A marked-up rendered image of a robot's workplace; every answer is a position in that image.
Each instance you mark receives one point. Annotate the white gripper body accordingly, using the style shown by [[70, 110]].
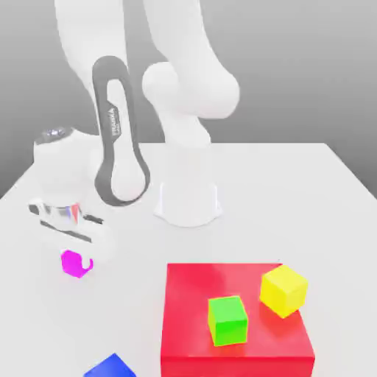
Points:
[[88, 235]]

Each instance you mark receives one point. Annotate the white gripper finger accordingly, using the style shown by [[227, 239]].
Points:
[[88, 263]]

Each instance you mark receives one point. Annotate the small magenta cube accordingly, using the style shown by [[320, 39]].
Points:
[[70, 263]]

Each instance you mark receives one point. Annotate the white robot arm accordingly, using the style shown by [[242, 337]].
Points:
[[188, 88]]

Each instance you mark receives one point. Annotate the small blue cube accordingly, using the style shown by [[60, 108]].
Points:
[[110, 368]]

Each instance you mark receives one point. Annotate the small green cube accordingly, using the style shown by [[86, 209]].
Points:
[[228, 321]]

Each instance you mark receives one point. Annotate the small yellow cube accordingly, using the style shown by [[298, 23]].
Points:
[[282, 290]]

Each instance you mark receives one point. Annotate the large red box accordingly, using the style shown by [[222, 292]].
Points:
[[188, 318]]

